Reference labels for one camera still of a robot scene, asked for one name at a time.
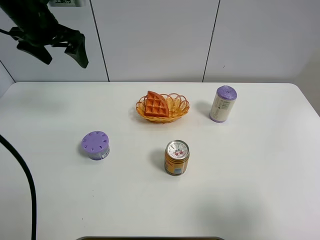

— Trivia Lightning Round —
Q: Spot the brown waffle slice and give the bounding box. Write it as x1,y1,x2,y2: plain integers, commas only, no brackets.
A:
144,91,169,118

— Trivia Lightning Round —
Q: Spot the white wall sign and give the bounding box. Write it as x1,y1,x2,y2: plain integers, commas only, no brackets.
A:
48,0,87,8

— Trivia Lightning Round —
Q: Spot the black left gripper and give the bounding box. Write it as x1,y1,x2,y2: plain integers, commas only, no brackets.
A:
0,0,89,69

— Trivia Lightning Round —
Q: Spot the purple round air freshener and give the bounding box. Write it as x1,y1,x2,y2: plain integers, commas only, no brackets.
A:
81,131,110,161

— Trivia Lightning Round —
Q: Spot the orange wire basket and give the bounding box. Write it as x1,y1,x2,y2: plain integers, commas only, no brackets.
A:
135,93,190,124

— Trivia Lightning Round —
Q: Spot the orange drink can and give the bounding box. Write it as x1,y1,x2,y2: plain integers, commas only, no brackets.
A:
164,139,190,176

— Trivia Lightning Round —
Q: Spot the thick black cable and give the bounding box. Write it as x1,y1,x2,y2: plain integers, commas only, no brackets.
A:
0,134,38,240

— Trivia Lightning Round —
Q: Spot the purple white wrapped roll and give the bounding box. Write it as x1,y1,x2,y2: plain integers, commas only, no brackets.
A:
209,85,238,123

